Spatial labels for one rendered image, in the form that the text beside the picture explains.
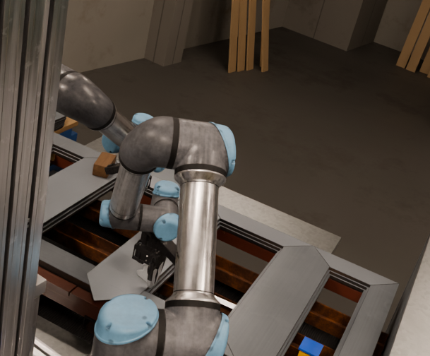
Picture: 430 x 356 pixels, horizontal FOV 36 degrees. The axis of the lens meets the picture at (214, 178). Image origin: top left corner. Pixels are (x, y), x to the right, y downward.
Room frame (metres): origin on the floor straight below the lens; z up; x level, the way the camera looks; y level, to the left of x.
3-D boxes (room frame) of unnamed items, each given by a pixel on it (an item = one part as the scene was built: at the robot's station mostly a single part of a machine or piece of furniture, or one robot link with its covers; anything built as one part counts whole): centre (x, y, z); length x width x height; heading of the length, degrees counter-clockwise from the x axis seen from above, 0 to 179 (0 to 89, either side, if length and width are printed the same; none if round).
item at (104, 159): (2.27, 0.44, 0.87); 0.12 x 0.06 x 0.05; 179
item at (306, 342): (1.49, -0.39, 0.88); 0.06 x 0.06 x 0.02; 71
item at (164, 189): (1.63, 0.12, 1.15); 0.09 x 0.08 x 0.11; 14
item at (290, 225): (2.45, 0.03, 0.73); 1.20 x 0.26 x 0.03; 71
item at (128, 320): (1.00, 0.09, 1.20); 0.13 x 0.12 x 0.14; 104
